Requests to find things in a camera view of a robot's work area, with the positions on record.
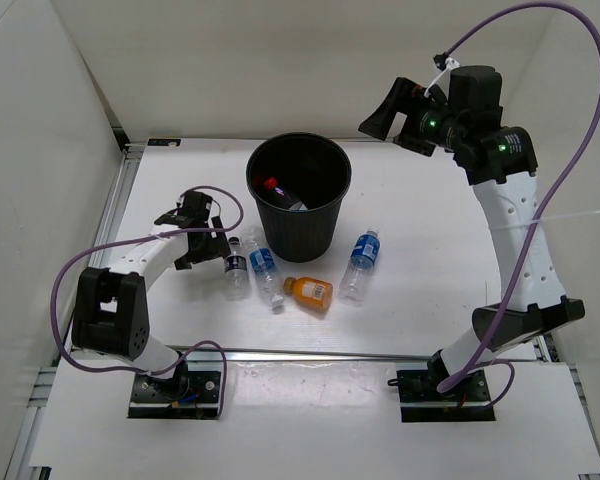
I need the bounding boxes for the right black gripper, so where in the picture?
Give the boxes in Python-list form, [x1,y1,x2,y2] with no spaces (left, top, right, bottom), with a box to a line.
[358,78,466,158]

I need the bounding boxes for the small black cap water bottle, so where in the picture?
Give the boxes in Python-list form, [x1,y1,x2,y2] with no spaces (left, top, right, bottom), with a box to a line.
[224,237,250,299]

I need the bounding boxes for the red cap water bottle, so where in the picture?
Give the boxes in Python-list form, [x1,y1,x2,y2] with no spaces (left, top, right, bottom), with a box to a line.
[263,177,307,211]

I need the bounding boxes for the blue cap water bottle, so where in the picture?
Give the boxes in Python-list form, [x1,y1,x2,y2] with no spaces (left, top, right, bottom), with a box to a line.
[339,227,381,302]

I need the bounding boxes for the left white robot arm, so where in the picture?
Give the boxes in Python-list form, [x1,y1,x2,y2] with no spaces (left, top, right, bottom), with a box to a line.
[71,212,229,400]

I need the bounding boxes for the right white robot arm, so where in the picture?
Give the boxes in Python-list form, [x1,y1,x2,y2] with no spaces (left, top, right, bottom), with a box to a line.
[359,74,585,400]

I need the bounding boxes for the black plastic waste bin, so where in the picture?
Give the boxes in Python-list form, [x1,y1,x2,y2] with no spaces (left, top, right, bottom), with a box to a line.
[246,132,352,263]

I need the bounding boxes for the tall white cap water bottle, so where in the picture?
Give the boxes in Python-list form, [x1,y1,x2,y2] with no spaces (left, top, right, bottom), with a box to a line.
[241,227,285,311]

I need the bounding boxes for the orange juice bottle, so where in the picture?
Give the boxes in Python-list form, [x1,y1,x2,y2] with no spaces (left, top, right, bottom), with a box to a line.
[283,277,333,312]

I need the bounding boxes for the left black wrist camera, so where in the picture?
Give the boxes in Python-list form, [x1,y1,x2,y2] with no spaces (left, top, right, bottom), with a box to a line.
[178,190,213,219]

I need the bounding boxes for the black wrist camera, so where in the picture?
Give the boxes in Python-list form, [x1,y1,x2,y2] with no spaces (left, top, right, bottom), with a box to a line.
[448,65,502,112]
[178,190,213,219]

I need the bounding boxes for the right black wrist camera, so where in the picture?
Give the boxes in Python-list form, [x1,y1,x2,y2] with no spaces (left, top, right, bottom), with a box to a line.
[448,65,502,112]

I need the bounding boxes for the aluminium table frame rail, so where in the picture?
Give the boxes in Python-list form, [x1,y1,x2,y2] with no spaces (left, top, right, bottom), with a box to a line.
[169,343,436,362]

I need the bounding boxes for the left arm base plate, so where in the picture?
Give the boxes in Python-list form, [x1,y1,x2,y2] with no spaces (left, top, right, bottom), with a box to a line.
[127,361,225,420]

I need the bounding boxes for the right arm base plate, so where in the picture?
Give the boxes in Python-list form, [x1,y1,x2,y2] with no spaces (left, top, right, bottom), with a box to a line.
[387,369,495,423]

